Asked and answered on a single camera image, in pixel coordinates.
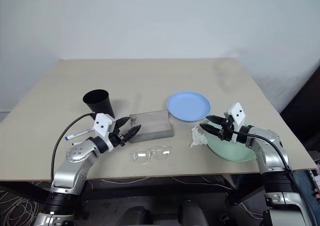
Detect blue denim cloth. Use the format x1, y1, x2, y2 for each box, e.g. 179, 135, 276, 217
294, 170, 320, 212

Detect grey glasses case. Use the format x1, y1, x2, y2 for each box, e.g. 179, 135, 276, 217
129, 109, 175, 144

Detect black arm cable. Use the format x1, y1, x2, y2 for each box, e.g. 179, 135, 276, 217
233, 132, 318, 226
50, 113, 97, 182

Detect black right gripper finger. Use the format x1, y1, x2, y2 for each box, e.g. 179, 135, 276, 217
206, 115, 227, 125
199, 124, 222, 136

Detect white tissue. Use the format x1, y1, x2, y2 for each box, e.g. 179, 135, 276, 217
189, 125, 209, 148

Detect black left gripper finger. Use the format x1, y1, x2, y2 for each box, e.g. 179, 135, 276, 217
115, 116, 131, 127
123, 125, 142, 144

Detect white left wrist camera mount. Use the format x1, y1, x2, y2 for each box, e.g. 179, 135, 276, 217
92, 113, 117, 152

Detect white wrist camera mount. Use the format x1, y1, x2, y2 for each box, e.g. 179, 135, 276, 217
223, 102, 247, 143
92, 113, 117, 152

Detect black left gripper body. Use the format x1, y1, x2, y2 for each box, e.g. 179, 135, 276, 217
108, 122, 128, 148

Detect black plastic cup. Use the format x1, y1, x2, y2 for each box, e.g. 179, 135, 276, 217
82, 88, 116, 119

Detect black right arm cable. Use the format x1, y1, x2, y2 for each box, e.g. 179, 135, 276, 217
233, 132, 318, 226

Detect black table frame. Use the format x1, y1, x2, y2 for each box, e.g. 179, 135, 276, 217
0, 175, 266, 207

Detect colourful printed box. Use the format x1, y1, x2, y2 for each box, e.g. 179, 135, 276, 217
309, 161, 320, 188

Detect white marker with blue cap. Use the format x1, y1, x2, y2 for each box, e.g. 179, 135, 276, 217
64, 127, 95, 141

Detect blue plastic plate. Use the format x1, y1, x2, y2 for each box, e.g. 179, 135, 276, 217
166, 91, 212, 123

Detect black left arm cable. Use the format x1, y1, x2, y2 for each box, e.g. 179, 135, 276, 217
50, 113, 97, 182

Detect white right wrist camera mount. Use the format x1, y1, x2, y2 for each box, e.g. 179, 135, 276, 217
223, 102, 247, 143

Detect clear frame glasses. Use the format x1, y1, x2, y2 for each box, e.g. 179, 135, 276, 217
131, 145, 173, 165

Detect dark cabinet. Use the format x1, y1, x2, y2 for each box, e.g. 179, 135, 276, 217
278, 65, 320, 172

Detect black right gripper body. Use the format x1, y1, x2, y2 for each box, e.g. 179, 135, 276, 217
218, 113, 236, 142

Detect coiled white cable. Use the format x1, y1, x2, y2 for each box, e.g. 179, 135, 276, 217
0, 183, 41, 226

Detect white wire under table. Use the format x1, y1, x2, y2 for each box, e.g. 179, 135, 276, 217
99, 176, 228, 188

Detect mint green plastic plate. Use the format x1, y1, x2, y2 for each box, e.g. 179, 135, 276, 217
203, 122, 257, 163

